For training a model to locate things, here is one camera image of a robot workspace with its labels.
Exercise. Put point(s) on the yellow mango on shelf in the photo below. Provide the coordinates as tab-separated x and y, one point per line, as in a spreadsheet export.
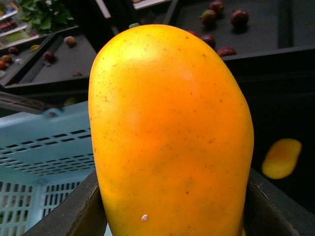
281	158

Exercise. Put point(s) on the green leafy plant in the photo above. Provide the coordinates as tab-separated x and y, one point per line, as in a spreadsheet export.
45	16

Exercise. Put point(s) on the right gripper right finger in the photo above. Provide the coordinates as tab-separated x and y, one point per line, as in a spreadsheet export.
270	212

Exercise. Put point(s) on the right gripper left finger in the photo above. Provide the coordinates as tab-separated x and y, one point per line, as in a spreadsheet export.
80	214

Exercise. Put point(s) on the yellow mango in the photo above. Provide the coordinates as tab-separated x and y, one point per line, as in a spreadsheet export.
281	158
172	135

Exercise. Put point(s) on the light teal plastic basket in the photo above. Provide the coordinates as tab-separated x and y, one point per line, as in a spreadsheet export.
43	158

